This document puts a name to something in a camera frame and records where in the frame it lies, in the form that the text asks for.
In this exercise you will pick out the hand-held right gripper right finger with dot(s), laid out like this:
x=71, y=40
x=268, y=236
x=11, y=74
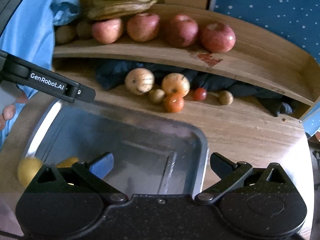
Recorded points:
x=220, y=165

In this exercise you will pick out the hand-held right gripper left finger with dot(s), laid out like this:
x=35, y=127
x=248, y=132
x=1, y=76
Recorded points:
x=102, y=167

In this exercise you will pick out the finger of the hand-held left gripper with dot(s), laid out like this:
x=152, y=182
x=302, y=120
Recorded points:
x=83, y=95

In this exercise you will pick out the metal baking tray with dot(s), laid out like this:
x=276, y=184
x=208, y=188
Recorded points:
x=112, y=135

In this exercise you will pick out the striped pepino melon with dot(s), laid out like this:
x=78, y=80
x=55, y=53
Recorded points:
x=138, y=81

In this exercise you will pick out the small brown round fruit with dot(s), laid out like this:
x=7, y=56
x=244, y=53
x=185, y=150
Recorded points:
x=226, y=97
x=156, y=96

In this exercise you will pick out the red cherry tomato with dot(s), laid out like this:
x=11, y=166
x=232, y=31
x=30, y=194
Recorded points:
x=200, y=94

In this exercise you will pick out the person's left hand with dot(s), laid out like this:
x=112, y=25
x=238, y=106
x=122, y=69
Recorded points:
x=8, y=112

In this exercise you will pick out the dark cloth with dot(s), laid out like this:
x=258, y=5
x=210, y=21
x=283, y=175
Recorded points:
x=112, y=75

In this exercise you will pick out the light blue cloth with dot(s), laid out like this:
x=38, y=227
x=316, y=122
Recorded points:
x=35, y=30

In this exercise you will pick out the red apple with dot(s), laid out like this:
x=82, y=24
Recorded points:
x=217, y=38
x=142, y=27
x=181, y=31
x=106, y=31

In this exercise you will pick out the orange tomato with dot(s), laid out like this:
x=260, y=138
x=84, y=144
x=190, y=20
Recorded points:
x=174, y=103

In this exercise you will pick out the blue plastic bag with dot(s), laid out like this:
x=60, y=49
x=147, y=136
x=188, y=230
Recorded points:
x=66, y=5

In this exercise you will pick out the orange-yellow round fruit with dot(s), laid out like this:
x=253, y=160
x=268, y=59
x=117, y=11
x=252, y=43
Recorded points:
x=175, y=83

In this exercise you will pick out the banana bunch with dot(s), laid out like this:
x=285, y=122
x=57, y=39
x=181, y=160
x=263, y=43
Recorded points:
x=120, y=7

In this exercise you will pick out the wooden shelf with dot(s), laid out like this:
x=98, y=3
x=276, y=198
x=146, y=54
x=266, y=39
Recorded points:
x=262, y=62

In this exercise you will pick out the blue dotted fabric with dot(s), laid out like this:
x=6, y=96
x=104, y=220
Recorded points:
x=270, y=5

